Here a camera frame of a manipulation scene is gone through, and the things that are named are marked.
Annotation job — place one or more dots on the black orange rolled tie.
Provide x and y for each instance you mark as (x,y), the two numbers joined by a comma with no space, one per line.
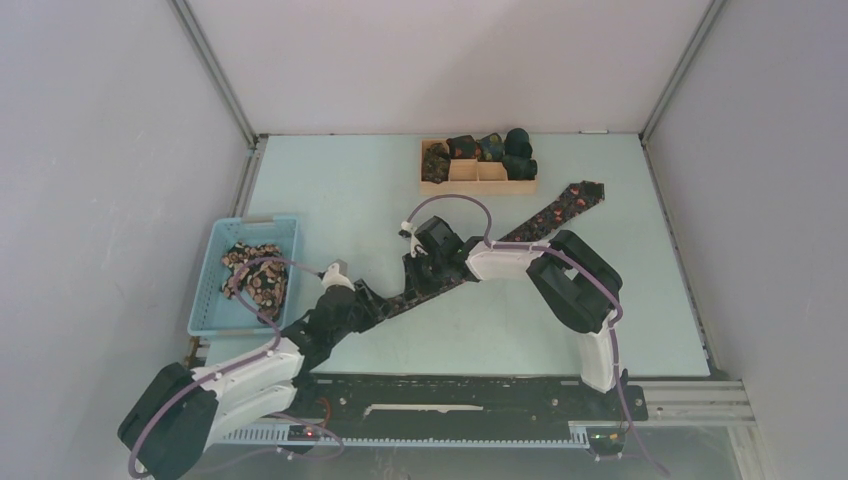
(463,147)

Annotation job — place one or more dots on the aluminium frame rail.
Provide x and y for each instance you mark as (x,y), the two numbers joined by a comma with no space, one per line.
(690,403)

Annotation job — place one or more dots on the white cable duct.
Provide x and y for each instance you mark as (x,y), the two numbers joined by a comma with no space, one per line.
(271,434)

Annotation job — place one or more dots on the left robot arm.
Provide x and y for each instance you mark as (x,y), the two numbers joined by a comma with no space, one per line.
(182,412)

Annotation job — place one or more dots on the dark floral rose tie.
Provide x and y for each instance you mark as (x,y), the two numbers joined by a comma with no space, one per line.
(574,200)

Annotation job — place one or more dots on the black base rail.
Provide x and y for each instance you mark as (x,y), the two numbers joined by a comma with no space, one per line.
(460,408)

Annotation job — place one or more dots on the dark green rolled tie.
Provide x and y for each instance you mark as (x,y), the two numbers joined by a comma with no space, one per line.
(517,143)
(519,168)

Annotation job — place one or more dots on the dark floral rolled tie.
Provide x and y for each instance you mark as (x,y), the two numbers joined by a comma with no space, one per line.
(435,164)

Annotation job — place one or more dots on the wooden compartment box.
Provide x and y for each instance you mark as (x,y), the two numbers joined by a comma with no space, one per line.
(472,177)

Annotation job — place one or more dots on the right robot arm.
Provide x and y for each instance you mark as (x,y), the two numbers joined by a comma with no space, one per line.
(579,287)

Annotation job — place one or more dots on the light blue plastic basket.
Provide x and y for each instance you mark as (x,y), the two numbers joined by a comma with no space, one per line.
(213,314)

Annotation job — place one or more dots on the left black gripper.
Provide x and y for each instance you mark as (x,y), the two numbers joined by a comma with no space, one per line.
(365,297)

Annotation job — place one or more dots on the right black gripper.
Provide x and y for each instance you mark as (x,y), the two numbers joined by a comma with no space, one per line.
(414,283)

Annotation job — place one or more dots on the blue patterned rolled tie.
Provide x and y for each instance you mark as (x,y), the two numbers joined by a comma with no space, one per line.
(491,148)

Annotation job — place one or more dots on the beige floral tie in basket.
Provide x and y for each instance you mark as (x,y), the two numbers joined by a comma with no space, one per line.
(263,280)

